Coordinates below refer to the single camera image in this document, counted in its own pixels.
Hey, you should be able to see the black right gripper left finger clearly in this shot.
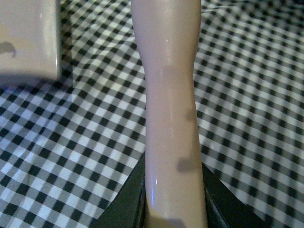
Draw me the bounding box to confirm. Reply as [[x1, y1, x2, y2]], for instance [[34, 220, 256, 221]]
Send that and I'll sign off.
[[91, 154, 145, 228]]

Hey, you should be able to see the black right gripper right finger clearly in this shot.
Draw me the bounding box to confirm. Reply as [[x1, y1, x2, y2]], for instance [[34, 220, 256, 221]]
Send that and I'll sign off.
[[202, 164, 268, 228]]

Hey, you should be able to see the beige hand brush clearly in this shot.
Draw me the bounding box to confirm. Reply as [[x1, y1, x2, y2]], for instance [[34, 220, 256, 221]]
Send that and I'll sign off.
[[131, 0, 208, 228]]

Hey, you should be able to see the black white checkered bedsheet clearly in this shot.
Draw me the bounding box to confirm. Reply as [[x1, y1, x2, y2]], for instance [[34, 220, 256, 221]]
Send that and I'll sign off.
[[0, 0, 304, 228]]

